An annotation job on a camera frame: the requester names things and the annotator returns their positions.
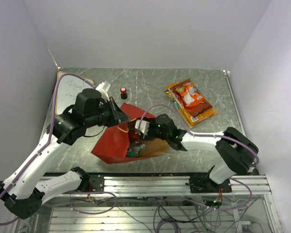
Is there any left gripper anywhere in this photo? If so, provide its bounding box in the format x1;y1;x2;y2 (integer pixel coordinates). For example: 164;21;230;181
84;96;131;127

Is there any red paper bag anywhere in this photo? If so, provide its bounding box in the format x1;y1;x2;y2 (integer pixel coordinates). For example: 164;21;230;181
91;103;170;164

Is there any green white snack bag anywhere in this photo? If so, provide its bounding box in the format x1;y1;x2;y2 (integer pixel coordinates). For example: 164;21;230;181
126;141;145;158

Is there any brown teal chips bag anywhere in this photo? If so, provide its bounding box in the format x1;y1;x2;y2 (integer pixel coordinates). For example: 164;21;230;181
163;88;219;128

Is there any red doritos bag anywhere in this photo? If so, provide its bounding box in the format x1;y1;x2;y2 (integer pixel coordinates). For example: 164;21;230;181
168;79;212;117

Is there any orange white snack bag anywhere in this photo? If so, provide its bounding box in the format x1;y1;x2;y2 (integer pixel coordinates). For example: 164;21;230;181
175;81;204;108

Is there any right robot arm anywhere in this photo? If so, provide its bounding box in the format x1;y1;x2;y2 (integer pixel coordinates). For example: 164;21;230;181
134;114;259;192

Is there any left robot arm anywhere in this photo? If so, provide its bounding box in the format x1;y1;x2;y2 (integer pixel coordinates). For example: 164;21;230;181
0;88;130;219

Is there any red and black stamp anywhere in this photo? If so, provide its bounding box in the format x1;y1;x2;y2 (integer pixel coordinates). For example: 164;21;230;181
120;87;128;100

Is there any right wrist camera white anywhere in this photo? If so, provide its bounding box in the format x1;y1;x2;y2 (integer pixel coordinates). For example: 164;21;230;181
135;119;150;135

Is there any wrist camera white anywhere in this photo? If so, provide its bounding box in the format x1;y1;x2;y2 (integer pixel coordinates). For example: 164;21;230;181
135;119;150;135
95;81;111;100

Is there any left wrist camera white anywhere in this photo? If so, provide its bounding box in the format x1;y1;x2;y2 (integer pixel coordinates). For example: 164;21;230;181
95;81;111;100

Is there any white board with yellow frame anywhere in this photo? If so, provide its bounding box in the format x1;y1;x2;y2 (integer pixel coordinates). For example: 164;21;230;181
55;75;94;115

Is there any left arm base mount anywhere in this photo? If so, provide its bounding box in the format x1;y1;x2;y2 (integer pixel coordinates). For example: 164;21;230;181
89;175;105;192

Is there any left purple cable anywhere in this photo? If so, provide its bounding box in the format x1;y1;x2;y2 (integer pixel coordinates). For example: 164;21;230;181
0;72;119;225

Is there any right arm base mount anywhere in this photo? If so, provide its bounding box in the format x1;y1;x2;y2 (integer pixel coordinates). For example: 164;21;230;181
185;173;232;193

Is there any aluminium frame rail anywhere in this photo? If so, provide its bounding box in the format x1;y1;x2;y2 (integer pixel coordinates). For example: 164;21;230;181
16;176;272;197

